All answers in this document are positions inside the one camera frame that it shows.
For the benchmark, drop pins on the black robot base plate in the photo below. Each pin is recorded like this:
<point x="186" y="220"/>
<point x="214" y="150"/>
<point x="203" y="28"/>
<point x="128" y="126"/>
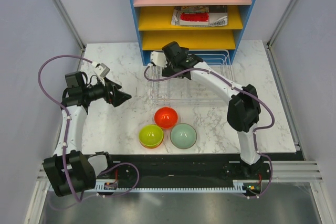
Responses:
<point x="177" y="170"/>

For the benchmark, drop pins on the red plastic bowl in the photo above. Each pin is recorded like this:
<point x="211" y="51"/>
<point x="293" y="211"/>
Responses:
<point x="166" y="117"/>

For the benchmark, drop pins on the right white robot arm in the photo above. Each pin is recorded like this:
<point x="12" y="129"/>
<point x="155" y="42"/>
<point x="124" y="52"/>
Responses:
<point x="243" y="110"/>

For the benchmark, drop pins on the spiral notebook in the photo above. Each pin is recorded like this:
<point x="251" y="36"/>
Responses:
<point x="218" y="15"/>

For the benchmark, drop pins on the aluminium frame rail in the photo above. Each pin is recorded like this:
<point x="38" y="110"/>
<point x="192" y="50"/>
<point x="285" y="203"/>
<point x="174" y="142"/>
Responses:
<point x="292" y="171"/>

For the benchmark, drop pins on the orange bowl under green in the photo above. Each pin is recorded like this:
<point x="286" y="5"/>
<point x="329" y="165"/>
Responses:
<point x="151" y="146"/>

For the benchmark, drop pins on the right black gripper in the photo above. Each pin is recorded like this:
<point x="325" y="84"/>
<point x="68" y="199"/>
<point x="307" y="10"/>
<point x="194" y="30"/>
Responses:
<point x="167" y="70"/>

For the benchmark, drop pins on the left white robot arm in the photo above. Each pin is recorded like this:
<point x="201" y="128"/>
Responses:
<point x="69" y="170"/>

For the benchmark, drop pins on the white slotted cable duct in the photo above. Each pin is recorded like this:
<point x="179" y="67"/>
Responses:
<point x="106" y="187"/>

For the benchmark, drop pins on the red cover magazine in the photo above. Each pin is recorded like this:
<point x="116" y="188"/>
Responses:
<point x="190" y="16"/>

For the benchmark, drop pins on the lime green bowl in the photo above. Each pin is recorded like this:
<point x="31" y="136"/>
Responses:
<point x="151" y="134"/>

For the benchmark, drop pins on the blue shelf unit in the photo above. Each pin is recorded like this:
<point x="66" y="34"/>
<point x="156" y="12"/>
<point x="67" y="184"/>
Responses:
<point x="156" y="24"/>

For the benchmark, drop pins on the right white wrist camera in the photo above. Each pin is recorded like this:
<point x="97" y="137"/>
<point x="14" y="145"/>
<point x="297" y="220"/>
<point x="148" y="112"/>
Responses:
<point x="158" y="58"/>

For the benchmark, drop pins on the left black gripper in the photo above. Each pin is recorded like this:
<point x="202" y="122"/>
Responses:
<point x="120" y="97"/>

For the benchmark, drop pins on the pale green bowl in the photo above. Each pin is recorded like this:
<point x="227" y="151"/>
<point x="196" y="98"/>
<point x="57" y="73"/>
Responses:
<point x="183" y="136"/>

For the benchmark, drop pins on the clear wire dish rack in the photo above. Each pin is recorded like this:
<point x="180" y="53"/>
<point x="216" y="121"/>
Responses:
<point x="175" y="92"/>

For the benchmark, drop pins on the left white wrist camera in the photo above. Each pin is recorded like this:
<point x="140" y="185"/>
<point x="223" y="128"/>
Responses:
<point x="100" y="69"/>

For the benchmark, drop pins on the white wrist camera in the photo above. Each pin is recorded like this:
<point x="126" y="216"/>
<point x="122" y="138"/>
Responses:
<point x="100" y="69"/>
<point x="158" y="58"/>

